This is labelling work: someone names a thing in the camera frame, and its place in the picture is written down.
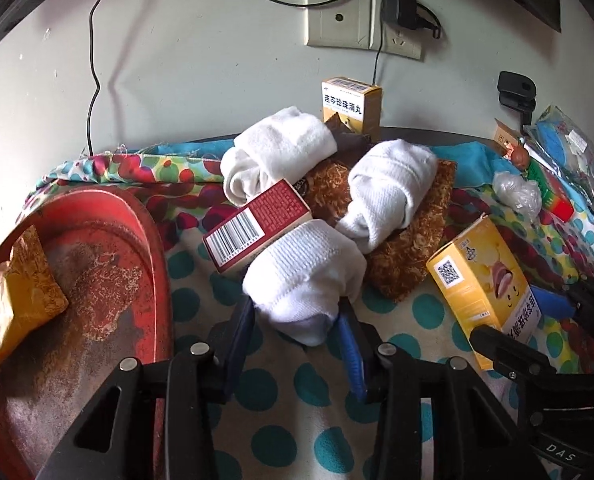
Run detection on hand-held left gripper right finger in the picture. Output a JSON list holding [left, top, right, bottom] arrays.
[[334, 297, 550, 480]]

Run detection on white sock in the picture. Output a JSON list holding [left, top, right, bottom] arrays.
[[242, 219, 368, 347], [334, 138, 439, 255], [220, 105, 339, 207]]

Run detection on white coaxial wall plate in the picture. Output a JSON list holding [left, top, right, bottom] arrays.
[[304, 0, 376, 51]]

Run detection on red barcode box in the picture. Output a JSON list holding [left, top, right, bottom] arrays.
[[202, 178, 314, 275]]

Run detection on white power wall socket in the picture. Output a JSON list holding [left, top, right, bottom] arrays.
[[369, 0, 424, 63]]

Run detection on black power adapter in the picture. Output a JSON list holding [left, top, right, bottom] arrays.
[[380, 0, 442, 40]]

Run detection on large yellow medicine box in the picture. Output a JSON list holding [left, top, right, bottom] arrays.
[[425, 213, 543, 372]]

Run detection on round red tray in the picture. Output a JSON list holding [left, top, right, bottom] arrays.
[[0, 185, 174, 480]]

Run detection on polka dot cloth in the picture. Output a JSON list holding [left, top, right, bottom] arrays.
[[24, 137, 594, 480]]

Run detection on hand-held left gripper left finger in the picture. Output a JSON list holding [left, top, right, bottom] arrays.
[[37, 295, 258, 480]]

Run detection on small cardboard box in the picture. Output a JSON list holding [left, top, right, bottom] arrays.
[[492, 118, 526, 157]]

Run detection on clear plastic bag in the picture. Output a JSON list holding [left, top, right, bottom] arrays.
[[492, 170, 544, 224]]

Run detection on green and red box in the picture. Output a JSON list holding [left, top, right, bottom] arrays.
[[526, 159, 576, 222]]

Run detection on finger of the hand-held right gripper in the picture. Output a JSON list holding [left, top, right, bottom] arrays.
[[529, 277, 594, 356], [469, 325, 564, 379]]

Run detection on small yellow medicine box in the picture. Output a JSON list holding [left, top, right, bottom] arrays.
[[320, 76, 384, 142]]

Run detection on yellow snack packet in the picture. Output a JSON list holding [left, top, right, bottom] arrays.
[[0, 225, 71, 379]]

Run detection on brown snack packet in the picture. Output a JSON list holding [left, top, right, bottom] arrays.
[[301, 115, 457, 304]]

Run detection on clear bag with blue items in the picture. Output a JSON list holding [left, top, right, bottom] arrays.
[[521, 104, 594, 212]]

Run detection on black clip mount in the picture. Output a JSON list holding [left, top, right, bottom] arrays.
[[497, 70, 537, 127]]

